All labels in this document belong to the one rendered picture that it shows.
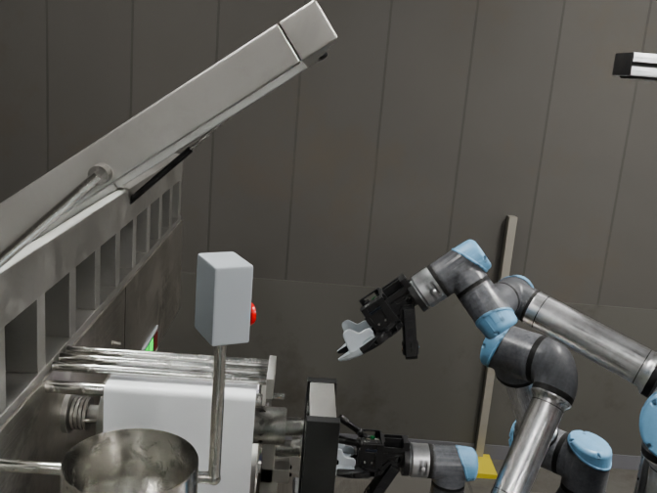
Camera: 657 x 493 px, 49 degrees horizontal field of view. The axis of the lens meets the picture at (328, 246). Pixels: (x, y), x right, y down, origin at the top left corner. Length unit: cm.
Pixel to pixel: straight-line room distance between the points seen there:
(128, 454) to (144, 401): 32
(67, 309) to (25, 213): 78
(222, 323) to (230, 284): 5
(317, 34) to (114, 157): 17
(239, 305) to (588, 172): 305
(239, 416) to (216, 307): 35
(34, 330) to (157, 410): 22
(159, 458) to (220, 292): 20
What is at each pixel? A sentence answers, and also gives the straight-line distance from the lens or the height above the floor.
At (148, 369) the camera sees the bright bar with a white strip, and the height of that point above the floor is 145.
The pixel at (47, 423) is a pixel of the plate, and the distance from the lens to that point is 128.
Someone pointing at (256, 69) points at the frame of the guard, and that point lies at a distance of 52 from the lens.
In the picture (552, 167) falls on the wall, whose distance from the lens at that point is 374.
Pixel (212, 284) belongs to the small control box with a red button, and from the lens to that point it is 87.
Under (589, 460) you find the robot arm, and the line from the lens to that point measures 208.
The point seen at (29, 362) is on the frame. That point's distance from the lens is 122.
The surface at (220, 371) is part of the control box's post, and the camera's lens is 94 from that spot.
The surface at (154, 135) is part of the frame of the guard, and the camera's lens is 53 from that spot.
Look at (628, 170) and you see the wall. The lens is 387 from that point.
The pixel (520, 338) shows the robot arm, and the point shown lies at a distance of 179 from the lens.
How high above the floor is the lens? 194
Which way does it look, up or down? 13 degrees down
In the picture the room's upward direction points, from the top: 5 degrees clockwise
